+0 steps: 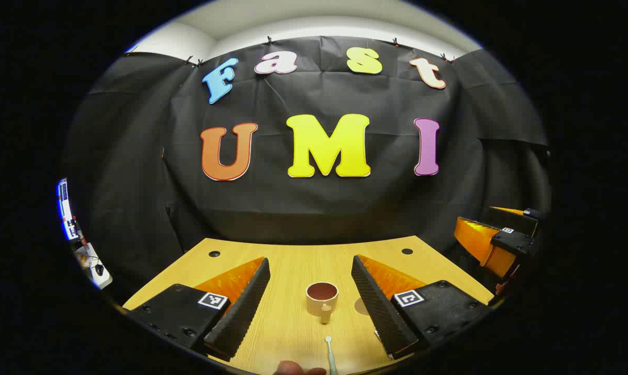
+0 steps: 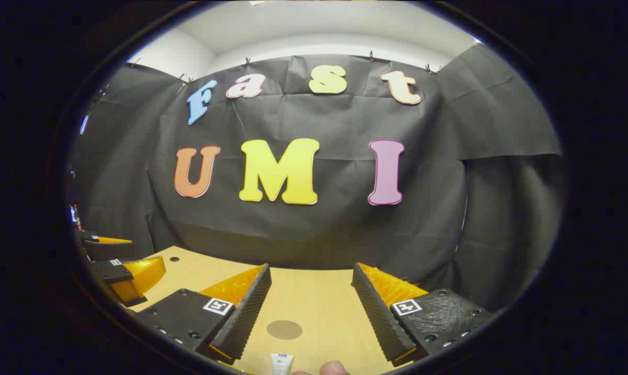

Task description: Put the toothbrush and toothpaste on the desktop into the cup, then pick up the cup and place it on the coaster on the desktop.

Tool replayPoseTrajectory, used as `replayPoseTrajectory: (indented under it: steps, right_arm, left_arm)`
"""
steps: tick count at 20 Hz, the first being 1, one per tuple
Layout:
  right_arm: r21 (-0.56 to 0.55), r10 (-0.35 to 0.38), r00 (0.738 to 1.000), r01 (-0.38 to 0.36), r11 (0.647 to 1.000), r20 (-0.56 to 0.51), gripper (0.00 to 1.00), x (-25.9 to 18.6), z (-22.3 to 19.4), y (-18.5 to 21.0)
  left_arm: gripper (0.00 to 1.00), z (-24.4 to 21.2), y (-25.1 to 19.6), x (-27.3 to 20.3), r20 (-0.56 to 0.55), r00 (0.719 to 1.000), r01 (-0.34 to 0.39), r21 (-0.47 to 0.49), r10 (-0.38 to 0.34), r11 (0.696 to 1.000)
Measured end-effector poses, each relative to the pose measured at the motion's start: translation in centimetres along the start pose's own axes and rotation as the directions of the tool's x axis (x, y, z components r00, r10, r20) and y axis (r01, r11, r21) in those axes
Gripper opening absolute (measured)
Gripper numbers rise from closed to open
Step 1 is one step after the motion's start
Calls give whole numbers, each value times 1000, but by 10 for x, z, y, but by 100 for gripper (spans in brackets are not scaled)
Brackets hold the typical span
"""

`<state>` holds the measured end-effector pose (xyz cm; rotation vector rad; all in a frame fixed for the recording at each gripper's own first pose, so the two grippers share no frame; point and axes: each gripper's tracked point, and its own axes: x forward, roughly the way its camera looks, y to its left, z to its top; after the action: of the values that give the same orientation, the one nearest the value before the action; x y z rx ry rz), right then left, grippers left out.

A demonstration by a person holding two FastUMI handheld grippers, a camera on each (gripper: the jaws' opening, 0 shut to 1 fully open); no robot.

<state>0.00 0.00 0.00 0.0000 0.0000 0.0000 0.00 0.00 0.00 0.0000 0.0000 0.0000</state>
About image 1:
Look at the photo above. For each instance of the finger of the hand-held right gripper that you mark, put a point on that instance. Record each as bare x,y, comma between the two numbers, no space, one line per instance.
480,242
517,220

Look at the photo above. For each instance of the beige cup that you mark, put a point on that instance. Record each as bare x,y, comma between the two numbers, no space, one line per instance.
322,303

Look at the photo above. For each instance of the pale green toothbrush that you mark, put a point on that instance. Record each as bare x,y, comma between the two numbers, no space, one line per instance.
330,357

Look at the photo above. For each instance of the white side desk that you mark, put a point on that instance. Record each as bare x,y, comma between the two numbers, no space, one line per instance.
103,281

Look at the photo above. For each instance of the black computer mouse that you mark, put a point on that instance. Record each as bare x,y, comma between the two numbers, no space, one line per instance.
99,270

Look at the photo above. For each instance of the black backdrop cloth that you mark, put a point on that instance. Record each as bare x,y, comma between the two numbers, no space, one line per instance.
303,208

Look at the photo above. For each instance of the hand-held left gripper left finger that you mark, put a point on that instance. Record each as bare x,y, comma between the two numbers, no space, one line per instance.
243,307

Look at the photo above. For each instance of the wooden desktop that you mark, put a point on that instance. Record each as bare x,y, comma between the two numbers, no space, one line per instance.
293,271

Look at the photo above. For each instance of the computer monitor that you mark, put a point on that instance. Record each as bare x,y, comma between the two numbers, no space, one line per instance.
64,208

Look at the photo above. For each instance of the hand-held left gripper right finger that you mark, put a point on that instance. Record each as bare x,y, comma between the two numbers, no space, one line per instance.
379,307

